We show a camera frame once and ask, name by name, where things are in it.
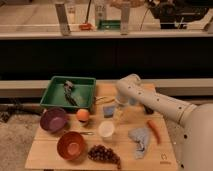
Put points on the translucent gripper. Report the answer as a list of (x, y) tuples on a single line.
[(120, 108)]

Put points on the blue sponge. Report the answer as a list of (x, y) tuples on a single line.
[(108, 111)]

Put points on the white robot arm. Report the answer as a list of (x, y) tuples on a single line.
[(197, 121)]

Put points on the white paper cup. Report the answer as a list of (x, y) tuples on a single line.
[(106, 129)]

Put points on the black rectangular block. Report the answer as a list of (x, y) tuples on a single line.
[(148, 110)]

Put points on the wooden board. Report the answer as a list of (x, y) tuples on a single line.
[(158, 157)]

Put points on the grey blue cloth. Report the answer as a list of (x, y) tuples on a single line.
[(141, 137)]

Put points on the orange ball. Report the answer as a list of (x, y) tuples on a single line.
[(83, 115)]

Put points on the orange carrot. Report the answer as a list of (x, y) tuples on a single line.
[(153, 127)]

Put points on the metal spoon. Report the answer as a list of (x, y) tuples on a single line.
[(87, 133)]

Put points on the green plastic tray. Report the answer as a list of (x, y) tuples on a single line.
[(83, 93)]

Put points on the bunch of dark grapes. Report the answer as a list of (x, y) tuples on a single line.
[(100, 153)]

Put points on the metal tool in tray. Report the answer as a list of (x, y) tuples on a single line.
[(68, 86)]

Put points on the orange copper bowl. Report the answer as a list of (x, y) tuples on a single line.
[(71, 145)]

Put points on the purple bowl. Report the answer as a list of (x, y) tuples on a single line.
[(53, 119)]

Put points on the green background box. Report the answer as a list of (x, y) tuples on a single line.
[(109, 25)]

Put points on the orange red background object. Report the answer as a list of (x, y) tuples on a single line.
[(85, 26)]

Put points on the black background machine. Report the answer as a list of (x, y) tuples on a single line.
[(176, 14)]

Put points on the yellow handled tool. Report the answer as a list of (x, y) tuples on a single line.
[(104, 99)]

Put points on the grey metal post left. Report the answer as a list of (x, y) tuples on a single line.
[(62, 19)]

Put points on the grey metal post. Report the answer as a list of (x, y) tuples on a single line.
[(62, 19), (125, 12)]

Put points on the grey metal post right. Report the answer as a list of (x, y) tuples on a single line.
[(125, 12)]

